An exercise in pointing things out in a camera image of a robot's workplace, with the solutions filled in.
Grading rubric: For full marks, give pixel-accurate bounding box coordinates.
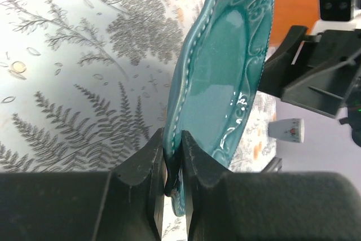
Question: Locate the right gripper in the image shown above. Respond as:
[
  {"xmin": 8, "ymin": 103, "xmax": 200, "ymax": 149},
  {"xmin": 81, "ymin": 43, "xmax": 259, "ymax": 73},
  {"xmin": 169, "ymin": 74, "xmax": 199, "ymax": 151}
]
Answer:
[{"xmin": 258, "ymin": 25, "xmax": 360, "ymax": 145}]

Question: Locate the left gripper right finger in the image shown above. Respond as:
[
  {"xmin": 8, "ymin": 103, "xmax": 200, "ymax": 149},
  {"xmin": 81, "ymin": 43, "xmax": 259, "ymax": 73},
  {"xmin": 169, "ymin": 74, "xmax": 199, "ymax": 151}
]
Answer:
[{"xmin": 182, "ymin": 132, "xmax": 360, "ymax": 240}]

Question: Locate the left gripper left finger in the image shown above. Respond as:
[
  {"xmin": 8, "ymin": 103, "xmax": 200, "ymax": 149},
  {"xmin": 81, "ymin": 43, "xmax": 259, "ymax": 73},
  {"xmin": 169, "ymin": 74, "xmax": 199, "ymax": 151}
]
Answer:
[{"xmin": 1, "ymin": 129, "xmax": 165, "ymax": 240}]

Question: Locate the teal scalloped plate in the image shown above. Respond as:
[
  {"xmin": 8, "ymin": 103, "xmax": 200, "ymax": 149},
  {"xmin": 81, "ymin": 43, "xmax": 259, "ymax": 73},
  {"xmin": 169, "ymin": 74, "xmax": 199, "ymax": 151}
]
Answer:
[{"xmin": 163, "ymin": 0, "xmax": 274, "ymax": 217}]

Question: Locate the white cup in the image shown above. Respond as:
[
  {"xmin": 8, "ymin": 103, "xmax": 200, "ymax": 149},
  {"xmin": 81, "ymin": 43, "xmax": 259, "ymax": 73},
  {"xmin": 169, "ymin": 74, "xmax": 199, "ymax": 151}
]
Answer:
[{"xmin": 268, "ymin": 118, "xmax": 305, "ymax": 143}]

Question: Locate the floral table mat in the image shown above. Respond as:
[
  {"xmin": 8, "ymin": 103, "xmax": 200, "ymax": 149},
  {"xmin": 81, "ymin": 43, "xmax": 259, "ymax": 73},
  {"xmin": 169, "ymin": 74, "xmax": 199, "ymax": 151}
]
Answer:
[{"xmin": 1, "ymin": 0, "xmax": 276, "ymax": 240}]

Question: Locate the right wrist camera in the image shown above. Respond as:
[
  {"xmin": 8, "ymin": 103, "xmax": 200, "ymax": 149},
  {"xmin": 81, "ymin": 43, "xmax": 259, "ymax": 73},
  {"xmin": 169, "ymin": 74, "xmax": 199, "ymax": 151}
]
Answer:
[{"xmin": 311, "ymin": 0, "xmax": 360, "ymax": 35}]

